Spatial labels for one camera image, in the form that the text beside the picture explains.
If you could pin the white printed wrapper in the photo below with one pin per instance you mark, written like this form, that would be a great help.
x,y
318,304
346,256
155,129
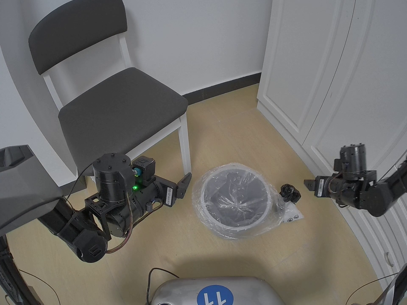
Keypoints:
x,y
292,214

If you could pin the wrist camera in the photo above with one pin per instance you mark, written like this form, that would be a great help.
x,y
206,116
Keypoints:
x,y
337,166
144,168

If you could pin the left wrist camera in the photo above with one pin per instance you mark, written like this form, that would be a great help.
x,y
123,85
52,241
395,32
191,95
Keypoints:
x,y
144,168

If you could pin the crumpled black plastic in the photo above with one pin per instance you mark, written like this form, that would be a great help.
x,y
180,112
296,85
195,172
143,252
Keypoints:
x,y
290,193

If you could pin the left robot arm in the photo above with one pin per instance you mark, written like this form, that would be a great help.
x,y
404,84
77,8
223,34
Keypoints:
x,y
111,176

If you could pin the white trash bin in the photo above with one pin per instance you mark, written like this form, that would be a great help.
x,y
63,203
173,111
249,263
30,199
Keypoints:
x,y
235,229

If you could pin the grey white chair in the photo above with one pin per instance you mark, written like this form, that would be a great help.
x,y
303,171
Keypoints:
x,y
120,113

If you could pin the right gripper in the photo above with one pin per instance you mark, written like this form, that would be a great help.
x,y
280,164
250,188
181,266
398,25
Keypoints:
x,y
324,187

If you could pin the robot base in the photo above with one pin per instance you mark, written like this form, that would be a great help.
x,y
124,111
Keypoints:
x,y
216,292

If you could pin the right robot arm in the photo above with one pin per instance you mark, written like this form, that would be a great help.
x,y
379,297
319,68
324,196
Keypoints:
x,y
375,199

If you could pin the clear plastic bag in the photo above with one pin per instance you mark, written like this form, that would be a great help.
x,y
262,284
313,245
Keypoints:
x,y
279,208

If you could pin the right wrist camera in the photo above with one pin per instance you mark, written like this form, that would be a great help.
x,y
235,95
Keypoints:
x,y
337,166

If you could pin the white wardrobe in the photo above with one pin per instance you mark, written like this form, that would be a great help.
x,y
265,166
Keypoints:
x,y
334,75

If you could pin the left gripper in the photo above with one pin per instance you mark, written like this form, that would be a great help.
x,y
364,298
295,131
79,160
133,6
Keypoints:
x,y
149,199

